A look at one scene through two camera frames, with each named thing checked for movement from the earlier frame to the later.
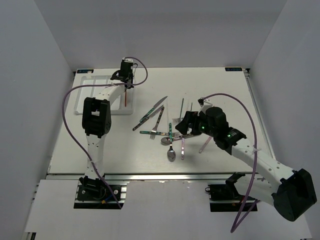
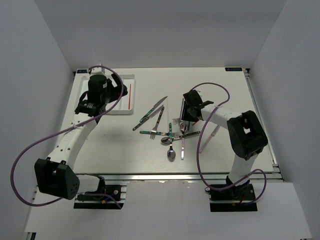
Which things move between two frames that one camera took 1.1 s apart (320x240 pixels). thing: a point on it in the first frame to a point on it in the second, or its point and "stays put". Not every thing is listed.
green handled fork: x=154 y=133 stays put
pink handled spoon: x=182 y=155 stays put
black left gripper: x=131 y=77 to x=118 y=83
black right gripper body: x=200 y=126 to x=194 y=119
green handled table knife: x=151 y=110 stays put
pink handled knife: x=205 y=144 stays put
